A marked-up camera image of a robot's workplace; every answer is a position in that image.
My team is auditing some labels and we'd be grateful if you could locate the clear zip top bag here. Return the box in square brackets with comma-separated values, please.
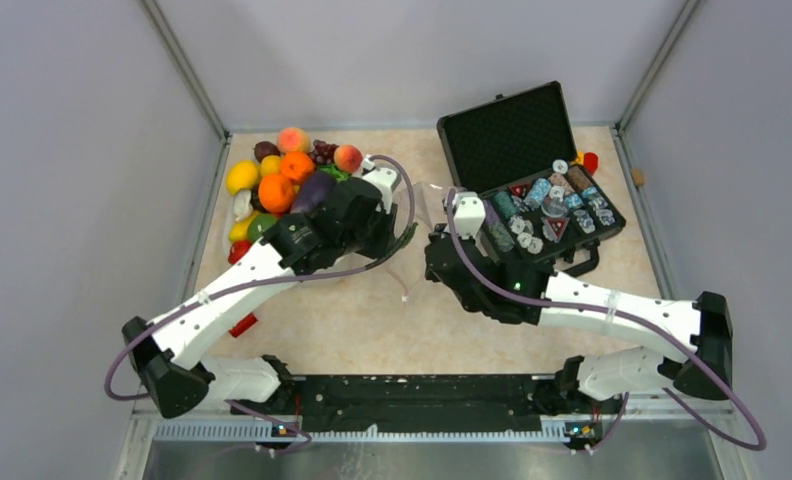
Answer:
[385, 181, 453, 305]

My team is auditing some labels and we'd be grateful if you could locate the purple eggplant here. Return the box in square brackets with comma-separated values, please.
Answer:
[290, 170, 337, 213]

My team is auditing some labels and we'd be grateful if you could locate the peach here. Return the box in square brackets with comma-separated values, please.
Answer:
[276, 127, 311, 154]
[333, 144, 364, 174]

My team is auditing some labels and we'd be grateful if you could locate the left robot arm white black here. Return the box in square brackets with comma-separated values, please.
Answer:
[108, 177, 417, 419]

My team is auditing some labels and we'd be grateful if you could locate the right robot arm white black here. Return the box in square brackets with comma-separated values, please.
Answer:
[424, 229, 734, 412]

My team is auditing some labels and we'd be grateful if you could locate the green lettuce leaf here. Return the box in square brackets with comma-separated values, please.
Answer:
[318, 164, 351, 183]

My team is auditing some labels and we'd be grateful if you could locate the dark grapes bunch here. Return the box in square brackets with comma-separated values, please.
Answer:
[308, 139, 339, 166]

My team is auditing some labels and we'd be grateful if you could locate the small orange tangerine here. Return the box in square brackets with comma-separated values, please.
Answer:
[280, 151, 317, 185]

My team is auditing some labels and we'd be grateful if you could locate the large orange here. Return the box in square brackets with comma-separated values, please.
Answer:
[258, 173, 296, 214]

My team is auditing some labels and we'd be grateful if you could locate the black poker chip case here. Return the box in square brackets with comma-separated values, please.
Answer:
[437, 81, 626, 277]

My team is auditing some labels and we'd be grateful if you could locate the dark plum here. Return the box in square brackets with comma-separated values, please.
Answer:
[253, 141, 281, 162]

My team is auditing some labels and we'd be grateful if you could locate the yellow lemon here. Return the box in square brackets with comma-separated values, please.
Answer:
[225, 160, 261, 196]

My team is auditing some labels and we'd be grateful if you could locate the red blue block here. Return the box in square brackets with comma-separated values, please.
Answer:
[228, 313, 258, 338]

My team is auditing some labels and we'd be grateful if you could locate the white fruit tray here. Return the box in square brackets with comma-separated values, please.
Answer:
[214, 185, 262, 270]

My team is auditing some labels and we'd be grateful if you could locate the red small object behind case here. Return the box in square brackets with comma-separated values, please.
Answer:
[574, 152, 600, 175]

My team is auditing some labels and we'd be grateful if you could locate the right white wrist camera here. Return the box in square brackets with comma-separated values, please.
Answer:
[451, 191, 486, 240]

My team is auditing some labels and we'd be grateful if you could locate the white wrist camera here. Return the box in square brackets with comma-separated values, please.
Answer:
[451, 191, 486, 240]
[361, 155, 400, 214]

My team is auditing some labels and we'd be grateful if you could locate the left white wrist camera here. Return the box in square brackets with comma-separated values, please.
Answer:
[361, 155, 400, 214]

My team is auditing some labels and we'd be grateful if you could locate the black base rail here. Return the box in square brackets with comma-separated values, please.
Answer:
[257, 374, 622, 433]

